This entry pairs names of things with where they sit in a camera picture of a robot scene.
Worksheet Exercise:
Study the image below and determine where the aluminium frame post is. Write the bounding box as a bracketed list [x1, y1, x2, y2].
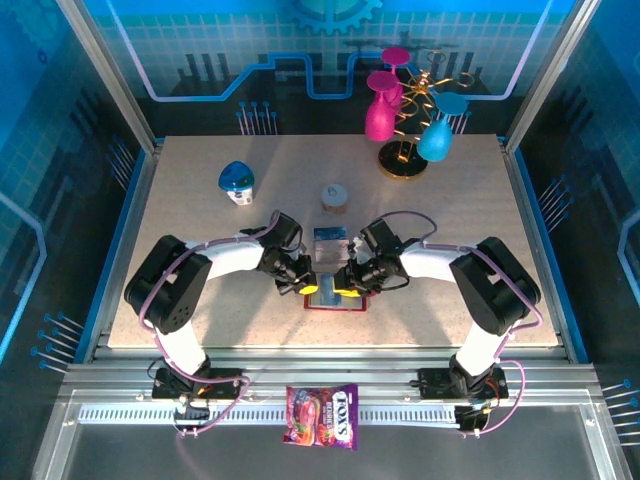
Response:
[55, 0, 164, 154]
[502, 0, 604, 154]

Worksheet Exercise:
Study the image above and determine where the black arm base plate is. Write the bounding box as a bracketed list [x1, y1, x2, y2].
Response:
[152, 367, 251, 401]
[417, 367, 510, 401]

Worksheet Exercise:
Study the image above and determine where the small black connector box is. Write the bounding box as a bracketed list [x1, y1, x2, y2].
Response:
[172, 404, 211, 426]
[457, 405, 489, 432]

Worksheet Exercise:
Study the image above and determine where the teal stemmed glass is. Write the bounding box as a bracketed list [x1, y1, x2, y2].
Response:
[415, 91, 470, 163]

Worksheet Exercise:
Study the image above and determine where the light blue credit card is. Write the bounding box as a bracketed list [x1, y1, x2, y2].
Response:
[316, 273, 346, 306]

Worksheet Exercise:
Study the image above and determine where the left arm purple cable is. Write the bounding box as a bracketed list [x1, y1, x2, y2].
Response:
[138, 209, 281, 440]

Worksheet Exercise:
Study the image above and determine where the red leather card holder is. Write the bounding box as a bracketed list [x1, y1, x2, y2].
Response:
[303, 272, 371, 312]

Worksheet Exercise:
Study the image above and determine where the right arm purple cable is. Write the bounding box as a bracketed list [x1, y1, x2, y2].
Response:
[372, 210, 545, 440]

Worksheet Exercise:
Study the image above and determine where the white slotted cable duct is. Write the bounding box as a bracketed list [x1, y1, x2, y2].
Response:
[78, 405, 459, 427]

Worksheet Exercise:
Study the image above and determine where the pink stemmed glass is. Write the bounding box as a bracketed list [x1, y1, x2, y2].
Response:
[381, 45, 413, 109]
[363, 69, 404, 143]

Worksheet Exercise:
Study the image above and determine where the purple Fox's candy bag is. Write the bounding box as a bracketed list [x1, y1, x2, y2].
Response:
[281, 382, 360, 452]

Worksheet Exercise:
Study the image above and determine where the small pull-tab tin can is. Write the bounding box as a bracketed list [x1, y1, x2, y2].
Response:
[320, 183, 350, 215]

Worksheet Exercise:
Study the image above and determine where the aluminium table side rail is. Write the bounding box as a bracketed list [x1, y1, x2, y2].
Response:
[499, 137, 576, 364]
[82, 139, 166, 364]

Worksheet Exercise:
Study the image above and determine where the aluminium front frame rail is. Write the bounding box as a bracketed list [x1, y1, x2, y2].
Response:
[62, 347, 599, 401]

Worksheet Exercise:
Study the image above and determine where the gold wire glass rack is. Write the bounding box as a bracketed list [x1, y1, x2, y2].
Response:
[377, 47, 476, 182]

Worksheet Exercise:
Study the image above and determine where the white bottle with blue cap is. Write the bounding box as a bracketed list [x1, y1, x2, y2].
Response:
[217, 160, 256, 207]

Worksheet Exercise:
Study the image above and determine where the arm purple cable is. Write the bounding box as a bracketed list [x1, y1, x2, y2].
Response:
[138, 209, 281, 440]
[372, 210, 545, 440]

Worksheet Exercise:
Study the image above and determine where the small card packet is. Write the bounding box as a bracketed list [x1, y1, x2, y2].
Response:
[312, 224, 352, 266]

